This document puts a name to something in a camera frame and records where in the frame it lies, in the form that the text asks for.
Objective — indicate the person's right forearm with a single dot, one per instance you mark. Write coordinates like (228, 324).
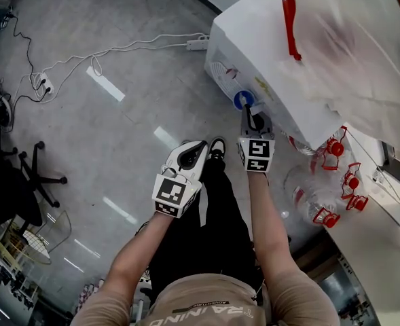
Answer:
(269, 222)

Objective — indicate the empty clear jug red cap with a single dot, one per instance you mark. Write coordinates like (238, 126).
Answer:
(311, 195)
(357, 202)
(352, 182)

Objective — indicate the blue cup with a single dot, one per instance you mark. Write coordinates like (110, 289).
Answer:
(236, 101)

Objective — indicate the white water dispenser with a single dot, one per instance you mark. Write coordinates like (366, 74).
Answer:
(254, 46)

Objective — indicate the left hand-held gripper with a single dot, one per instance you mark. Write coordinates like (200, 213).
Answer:
(174, 195)

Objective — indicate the person's left forearm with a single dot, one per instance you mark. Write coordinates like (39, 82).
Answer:
(135, 256)

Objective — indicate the black and white right shoe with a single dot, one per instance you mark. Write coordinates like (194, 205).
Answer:
(217, 148)

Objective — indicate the beige printed t-shirt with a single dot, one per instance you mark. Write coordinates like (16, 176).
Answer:
(203, 304)

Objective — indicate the empty water jug red label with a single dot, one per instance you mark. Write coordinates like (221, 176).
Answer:
(333, 148)

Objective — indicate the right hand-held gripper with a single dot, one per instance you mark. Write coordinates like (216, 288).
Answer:
(257, 153)

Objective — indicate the black trousers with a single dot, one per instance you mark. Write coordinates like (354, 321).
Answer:
(216, 236)

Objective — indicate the red white checkered cloth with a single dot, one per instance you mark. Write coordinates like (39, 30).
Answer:
(91, 292)

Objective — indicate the large clear water jug blue cap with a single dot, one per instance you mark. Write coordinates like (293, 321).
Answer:
(356, 46)

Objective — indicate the black office chair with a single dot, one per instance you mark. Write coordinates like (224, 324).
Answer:
(19, 185)

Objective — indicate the long white power strip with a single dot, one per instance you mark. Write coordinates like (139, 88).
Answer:
(198, 43)

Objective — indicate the grey metal locker cabinet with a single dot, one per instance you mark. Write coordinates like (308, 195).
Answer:
(373, 250)

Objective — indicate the white power strip with plugs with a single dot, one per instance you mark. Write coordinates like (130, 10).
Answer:
(46, 83)

